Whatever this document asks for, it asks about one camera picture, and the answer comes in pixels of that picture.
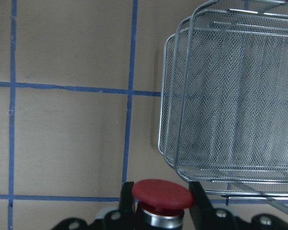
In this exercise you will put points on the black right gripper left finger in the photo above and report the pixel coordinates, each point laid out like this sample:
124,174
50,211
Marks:
121,218

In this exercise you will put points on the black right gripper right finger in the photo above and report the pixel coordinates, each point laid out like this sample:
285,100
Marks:
206,217

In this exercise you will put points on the red push button switch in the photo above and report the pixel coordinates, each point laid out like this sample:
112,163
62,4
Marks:
161,204

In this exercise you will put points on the wire mesh shelf basket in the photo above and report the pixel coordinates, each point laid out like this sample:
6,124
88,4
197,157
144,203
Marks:
224,100

